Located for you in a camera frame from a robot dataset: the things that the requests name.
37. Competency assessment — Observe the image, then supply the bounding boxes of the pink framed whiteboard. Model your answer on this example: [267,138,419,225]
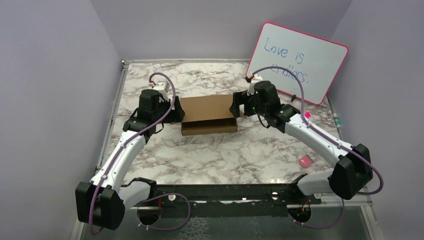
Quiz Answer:
[246,22,349,105]

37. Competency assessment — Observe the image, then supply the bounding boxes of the pink eraser block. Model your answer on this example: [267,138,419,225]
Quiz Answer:
[298,155,314,168]

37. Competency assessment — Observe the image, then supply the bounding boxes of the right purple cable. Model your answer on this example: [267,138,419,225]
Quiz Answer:
[245,66,385,230]

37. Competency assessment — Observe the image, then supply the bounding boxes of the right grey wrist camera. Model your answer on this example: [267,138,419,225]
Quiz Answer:
[245,74,263,96]

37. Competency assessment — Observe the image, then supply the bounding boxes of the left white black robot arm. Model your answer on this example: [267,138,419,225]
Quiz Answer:
[75,89,185,230]

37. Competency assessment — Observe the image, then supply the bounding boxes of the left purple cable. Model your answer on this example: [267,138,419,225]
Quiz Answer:
[88,72,192,237]

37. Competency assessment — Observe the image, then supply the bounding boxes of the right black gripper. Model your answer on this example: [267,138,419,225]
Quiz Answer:
[229,89,268,118]

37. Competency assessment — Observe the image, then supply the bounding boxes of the green capped marker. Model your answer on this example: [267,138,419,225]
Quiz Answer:
[332,113,341,129]

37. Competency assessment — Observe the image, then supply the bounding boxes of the purple cable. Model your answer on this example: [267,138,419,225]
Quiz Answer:
[245,66,385,230]
[88,72,192,237]

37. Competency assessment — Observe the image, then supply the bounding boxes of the aluminium table frame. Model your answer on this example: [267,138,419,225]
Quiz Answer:
[75,70,380,230]

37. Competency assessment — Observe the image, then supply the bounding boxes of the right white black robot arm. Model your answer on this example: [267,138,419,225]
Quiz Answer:
[229,80,373,204]

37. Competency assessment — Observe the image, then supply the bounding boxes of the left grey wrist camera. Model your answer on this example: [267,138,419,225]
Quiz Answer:
[152,80,171,98]

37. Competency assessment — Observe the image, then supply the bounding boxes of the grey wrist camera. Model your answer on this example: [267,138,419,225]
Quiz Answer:
[245,74,263,96]
[152,80,171,98]

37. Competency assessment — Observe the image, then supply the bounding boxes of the brown cardboard box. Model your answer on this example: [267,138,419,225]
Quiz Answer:
[180,94,238,136]

